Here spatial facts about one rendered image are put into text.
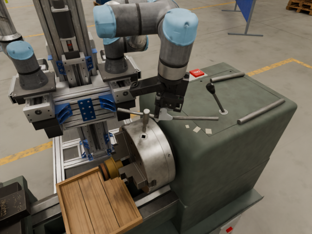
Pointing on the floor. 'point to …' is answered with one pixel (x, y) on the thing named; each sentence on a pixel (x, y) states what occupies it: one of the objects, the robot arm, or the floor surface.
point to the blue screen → (249, 6)
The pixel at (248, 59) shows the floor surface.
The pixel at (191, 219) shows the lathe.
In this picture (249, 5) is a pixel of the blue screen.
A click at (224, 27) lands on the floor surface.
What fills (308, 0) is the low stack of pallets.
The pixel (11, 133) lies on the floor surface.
